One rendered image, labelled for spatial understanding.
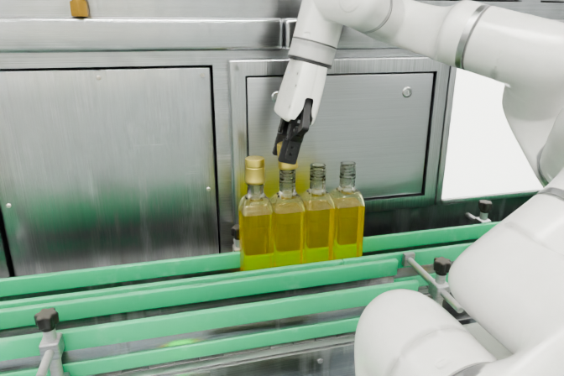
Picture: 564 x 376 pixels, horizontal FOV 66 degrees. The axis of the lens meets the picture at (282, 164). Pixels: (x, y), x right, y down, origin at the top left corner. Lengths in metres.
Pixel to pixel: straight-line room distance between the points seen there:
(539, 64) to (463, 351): 0.34
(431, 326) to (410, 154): 0.64
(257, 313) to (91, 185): 0.43
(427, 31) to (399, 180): 0.40
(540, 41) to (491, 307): 0.31
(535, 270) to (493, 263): 0.04
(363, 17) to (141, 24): 0.40
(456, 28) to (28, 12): 0.68
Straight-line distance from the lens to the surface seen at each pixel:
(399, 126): 0.97
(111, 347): 0.74
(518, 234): 0.46
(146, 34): 0.84
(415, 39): 0.73
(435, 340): 0.40
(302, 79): 0.69
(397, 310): 0.43
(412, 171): 1.02
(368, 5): 0.65
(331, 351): 0.78
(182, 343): 0.74
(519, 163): 1.18
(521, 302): 0.41
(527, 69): 0.59
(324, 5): 0.70
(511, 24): 0.60
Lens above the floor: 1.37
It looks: 17 degrees down
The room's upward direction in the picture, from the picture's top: straight up
